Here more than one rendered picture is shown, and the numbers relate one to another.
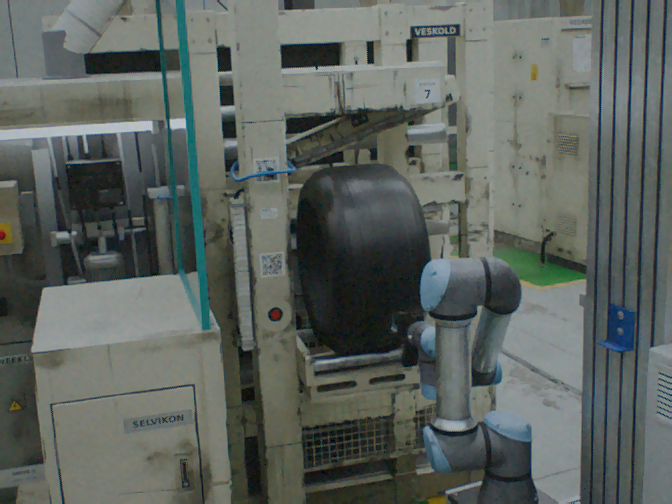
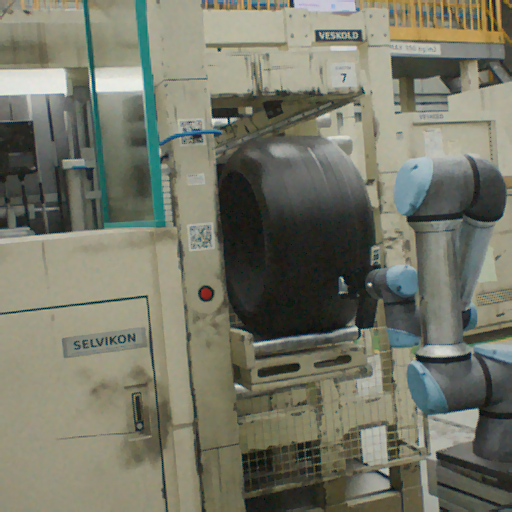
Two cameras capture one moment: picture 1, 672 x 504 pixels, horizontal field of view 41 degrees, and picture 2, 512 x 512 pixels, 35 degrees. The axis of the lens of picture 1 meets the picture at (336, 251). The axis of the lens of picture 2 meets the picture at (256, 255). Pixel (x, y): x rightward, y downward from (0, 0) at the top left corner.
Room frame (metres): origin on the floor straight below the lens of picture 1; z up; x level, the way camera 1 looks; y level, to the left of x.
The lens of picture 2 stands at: (0.38, 0.27, 1.29)
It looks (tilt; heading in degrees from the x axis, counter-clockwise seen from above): 4 degrees down; 354
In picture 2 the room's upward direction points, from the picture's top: 5 degrees counter-clockwise
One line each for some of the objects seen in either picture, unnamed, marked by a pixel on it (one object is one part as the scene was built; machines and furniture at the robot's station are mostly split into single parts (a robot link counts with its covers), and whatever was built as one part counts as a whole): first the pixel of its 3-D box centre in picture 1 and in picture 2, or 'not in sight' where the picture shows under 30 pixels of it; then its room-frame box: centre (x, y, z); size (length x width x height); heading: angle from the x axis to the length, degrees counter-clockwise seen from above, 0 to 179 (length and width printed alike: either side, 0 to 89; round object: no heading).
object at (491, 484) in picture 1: (508, 483); (507, 427); (2.05, -0.41, 0.77); 0.15 x 0.15 x 0.10
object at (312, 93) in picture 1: (351, 90); (264, 80); (3.11, -0.08, 1.71); 0.61 x 0.25 x 0.15; 105
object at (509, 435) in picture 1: (505, 441); (500, 375); (2.05, -0.40, 0.88); 0.13 x 0.12 x 0.14; 97
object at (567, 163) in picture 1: (612, 187); (472, 264); (7.18, -2.28, 0.62); 0.91 x 0.58 x 1.25; 114
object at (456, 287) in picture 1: (454, 367); (440, 285); (2.03, -0.27, 1.09); 0.15 x 0.12 x 0.55; 97
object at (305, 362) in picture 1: (296, 351); (227, 342); (2.74, 0.14, 0.90); 0.40 x 0.03 x 0.10; 15
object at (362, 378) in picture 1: (361, 377); (303, 362); (2.65, -0.06, 0.83); 0.36 x 0.09 x 0.06; 105
